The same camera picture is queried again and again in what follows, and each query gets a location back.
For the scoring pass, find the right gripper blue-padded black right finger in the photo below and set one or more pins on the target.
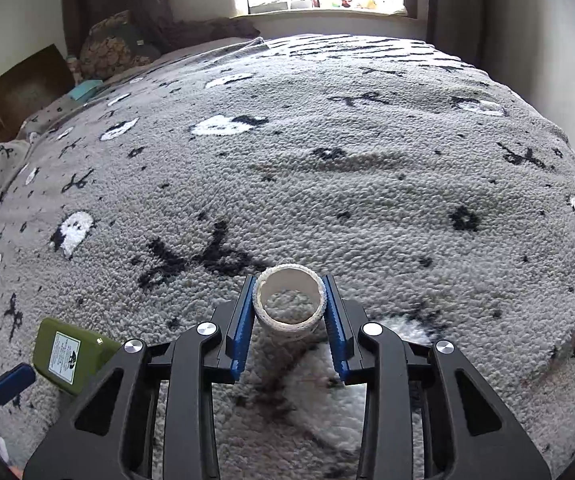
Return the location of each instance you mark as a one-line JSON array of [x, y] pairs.
[[468, 432]]

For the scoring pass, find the teal small box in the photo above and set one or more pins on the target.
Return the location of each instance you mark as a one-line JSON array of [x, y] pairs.
[[86, 90]]

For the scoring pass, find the brown wooden headboard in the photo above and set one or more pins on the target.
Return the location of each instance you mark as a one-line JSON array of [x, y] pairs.
[[30, 86]]

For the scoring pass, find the dark grey curtain left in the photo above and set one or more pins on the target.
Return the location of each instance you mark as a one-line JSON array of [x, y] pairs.
[[151, 17]]

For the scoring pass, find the small dark green bottle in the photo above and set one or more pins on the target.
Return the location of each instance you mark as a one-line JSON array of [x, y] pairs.
[[68, 356]]

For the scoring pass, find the dark grey curtain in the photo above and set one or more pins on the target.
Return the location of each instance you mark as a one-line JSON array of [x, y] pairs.
[[151, 17], [456, 27]]

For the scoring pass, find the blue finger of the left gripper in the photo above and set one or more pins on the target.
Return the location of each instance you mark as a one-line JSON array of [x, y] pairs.
[[15, 381]]

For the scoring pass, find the grey patterned fleece blanket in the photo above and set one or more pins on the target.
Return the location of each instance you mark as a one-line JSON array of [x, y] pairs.
[[434, 195]]

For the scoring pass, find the white tape roll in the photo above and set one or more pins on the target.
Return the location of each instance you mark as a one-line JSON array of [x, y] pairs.
[[289, 301]]

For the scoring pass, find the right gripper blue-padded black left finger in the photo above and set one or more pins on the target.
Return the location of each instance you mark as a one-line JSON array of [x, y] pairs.
[[108, 431]]

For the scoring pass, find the dark patterned pillow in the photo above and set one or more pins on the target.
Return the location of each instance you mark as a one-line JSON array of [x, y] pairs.
[[113, 46]]

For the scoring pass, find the dark grey curtain right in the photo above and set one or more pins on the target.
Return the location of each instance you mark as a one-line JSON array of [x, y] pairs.
[[456, 27]]

